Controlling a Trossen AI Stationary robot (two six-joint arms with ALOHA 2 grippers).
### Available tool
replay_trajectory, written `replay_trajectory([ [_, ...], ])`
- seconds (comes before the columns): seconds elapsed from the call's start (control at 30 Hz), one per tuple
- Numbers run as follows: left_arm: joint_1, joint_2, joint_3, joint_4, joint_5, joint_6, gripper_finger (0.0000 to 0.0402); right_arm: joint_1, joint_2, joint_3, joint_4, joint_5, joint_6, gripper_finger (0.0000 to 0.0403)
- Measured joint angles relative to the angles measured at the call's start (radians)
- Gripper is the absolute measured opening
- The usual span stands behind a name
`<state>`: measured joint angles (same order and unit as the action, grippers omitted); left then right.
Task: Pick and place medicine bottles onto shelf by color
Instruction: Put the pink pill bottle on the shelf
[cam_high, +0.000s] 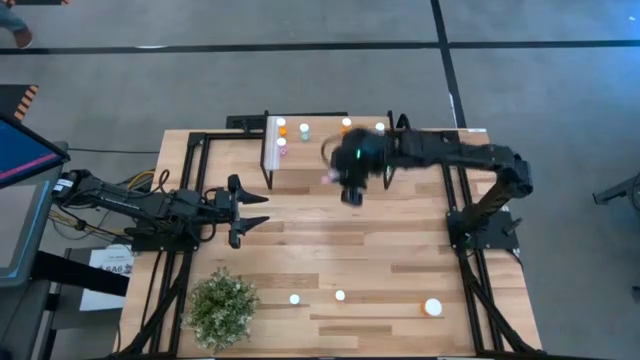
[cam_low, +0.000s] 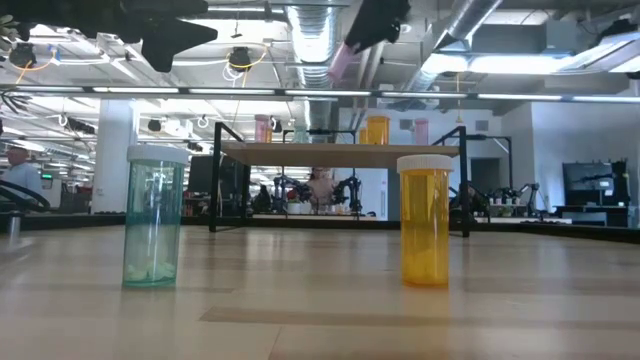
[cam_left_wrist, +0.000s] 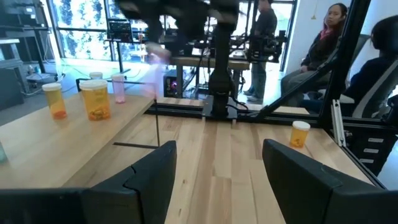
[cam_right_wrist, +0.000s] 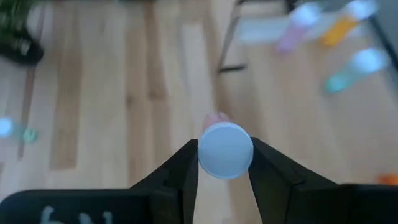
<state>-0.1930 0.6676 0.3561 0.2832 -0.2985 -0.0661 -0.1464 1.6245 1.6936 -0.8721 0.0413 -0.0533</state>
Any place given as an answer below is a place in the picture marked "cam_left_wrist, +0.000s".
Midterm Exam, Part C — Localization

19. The black monitor on stand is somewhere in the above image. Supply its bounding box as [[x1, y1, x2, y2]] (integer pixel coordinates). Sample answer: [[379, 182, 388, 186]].
[[107, 18, 135, 74]]

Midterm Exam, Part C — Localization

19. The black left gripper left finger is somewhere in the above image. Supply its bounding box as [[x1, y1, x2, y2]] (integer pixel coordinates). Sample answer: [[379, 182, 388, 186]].
[[82, 140, 177, 224]]

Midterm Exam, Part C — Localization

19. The grey office chair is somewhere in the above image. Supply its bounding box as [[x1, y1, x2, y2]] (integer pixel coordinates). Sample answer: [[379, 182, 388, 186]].
[[351, 58, 398, 119]]

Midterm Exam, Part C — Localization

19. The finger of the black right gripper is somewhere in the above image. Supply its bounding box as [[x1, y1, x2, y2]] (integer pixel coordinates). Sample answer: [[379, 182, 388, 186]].
[[147, 17, 165, 45]]

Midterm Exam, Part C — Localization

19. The orange medicine bottle white cap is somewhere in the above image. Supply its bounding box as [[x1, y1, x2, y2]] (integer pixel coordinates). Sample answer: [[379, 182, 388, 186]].
[[42, 82, 68, 121]]

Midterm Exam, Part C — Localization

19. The person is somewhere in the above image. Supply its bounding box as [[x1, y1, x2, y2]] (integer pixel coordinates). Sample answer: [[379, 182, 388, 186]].
[[341, 15, 398, 119], [280, 2, 349, 106], [244, 0, 280, 103]]

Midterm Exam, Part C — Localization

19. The wide orange medicine bottle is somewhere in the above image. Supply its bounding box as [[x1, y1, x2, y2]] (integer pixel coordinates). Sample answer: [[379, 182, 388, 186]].
[[289, 120, 312, 149], [78, 79, 112, 122]]

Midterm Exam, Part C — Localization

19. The black aluminium table frame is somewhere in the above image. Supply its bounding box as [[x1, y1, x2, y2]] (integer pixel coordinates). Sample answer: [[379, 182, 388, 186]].
[[149, 0, 398, 190]]

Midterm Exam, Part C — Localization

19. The black camera rig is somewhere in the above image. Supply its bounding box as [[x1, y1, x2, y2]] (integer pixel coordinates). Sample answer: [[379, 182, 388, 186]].
[[247, 29, 289, 65]]

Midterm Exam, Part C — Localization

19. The silver metal bracket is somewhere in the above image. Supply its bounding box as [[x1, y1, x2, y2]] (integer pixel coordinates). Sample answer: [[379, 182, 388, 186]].
[[330, 99, 346, 147]]

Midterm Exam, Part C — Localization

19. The background wooden workbench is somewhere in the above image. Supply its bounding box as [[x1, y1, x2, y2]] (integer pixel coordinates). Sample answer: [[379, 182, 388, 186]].
[[169, 55, 251, 99]]

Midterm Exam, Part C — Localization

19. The black computer tower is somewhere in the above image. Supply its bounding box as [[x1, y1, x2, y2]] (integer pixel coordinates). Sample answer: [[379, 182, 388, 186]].
[[163, 70, 180, 98]]

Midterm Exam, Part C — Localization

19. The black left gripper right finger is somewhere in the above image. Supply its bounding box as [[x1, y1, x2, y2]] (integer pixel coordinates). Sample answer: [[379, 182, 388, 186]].
[[262, 139, 376, 224]]

